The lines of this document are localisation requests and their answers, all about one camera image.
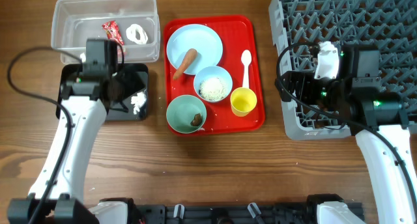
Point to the orange carrot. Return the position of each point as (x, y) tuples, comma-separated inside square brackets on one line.
[(188, 59)]

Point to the grey dishwasher rack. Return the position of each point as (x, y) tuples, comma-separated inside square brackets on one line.
[(388, 24)]

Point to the yellow plastic cup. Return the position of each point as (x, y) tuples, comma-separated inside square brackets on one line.
[(243, 101)]

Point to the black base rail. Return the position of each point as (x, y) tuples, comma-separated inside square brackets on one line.
[(215, 214)]

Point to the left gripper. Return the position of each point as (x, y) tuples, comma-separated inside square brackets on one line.
[(133, 83)]

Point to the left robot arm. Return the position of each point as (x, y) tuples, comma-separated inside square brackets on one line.
[(59, 187)]

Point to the white tissue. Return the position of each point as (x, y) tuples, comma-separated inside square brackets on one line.
[(138, 101)]

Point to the clear plastic bin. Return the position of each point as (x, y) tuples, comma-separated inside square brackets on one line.
[(75, 21)]

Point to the black plastic tray bin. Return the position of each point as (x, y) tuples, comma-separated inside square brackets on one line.
[(101, 93)]

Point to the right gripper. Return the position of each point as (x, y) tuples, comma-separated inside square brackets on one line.
[(305, 79)]

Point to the white plastic ring wrapper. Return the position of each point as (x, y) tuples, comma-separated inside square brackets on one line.
[(136, 34)]

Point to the mint green bowl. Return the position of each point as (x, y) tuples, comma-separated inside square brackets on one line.
[(181, 111)]

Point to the white rice pile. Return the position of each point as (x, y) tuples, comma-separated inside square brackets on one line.
[(213, 89)]

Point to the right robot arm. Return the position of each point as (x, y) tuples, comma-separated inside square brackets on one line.
[(346, 86)]

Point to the light blue rice bowl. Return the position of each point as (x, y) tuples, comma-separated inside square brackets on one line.
[(213, 71)]

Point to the light blue plate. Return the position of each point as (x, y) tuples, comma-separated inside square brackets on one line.
[(203, 39)]

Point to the white plastic spoon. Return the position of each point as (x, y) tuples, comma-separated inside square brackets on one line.
[(246, 60)]

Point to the red snack wrapper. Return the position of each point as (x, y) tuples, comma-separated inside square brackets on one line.
[(112, 31)]

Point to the brown food scrap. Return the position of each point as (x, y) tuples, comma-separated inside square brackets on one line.
[(197, 120)]

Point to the red serving tray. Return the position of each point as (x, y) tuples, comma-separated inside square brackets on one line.
[(236, 33)]

